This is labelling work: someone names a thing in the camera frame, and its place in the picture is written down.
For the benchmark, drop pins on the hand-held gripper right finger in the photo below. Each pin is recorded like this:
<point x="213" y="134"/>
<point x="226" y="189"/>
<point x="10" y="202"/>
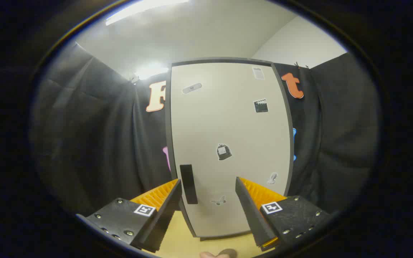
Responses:
<point x="251" y="215"/>

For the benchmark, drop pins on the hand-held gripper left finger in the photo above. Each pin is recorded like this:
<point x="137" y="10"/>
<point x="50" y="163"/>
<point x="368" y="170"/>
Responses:
<point x="169" y="211"/>

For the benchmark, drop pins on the grey shoe cabinet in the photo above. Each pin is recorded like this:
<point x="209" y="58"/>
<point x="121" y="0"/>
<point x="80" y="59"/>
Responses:
<point x="168" y="118"/>

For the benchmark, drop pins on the white shoe cabinet door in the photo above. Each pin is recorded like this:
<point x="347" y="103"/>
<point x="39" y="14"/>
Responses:
<point x="228" y="122"/>

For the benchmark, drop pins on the black backdrop cloth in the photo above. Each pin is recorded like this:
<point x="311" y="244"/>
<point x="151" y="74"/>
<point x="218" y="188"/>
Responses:
<point x="95" y="136"/>

